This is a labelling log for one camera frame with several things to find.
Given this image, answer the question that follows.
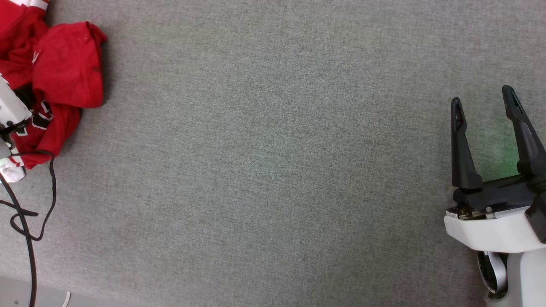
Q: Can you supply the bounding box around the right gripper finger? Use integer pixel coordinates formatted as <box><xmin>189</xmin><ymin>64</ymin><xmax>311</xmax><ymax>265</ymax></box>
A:
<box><xmin>450</xmin><ymin>97</ymin><xmax>484</xmax><ymax>190</ymax></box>
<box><xmin>502</xmin><ymin>85</ymin><xmax>546</xmax><ymax>177</ymax></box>

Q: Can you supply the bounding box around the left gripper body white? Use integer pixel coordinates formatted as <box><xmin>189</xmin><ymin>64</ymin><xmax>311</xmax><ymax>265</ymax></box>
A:
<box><xmin>0</xmin><ymin>75</ymin><xmax>33</xmax><ymax>161</ymax></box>

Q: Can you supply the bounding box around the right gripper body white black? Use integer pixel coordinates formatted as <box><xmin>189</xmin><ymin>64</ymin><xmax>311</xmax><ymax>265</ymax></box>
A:
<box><xmin>443</xmin><ymin>173</ymin><xmax>546</xmax><ymax>253</ymax></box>

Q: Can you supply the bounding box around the red jersey garment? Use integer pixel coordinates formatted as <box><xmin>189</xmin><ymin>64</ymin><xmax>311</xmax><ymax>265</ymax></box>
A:
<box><xmin>0</xmin><ymin>0</ymin><xmax>108</xmax><ymax>183</ymax></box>

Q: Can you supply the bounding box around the grey fabric sofa surface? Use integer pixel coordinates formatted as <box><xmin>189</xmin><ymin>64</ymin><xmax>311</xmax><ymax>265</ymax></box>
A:
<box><xmin>0</xmin><ymin>0</ymin><xmax>546</xmax><ymax>307</ymax></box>

